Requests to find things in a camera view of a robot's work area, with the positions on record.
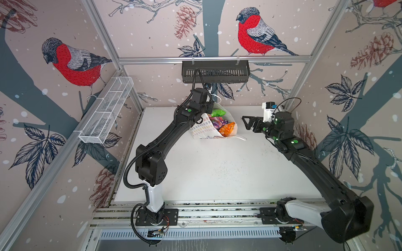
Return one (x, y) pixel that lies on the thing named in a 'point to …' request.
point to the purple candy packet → (218, 122)
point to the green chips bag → (217, 112)
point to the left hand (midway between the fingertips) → (211, 97)
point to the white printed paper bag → (203, 129)
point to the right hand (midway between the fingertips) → (250, 115)
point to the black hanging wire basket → (216, 71)
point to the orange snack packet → (226, 129)
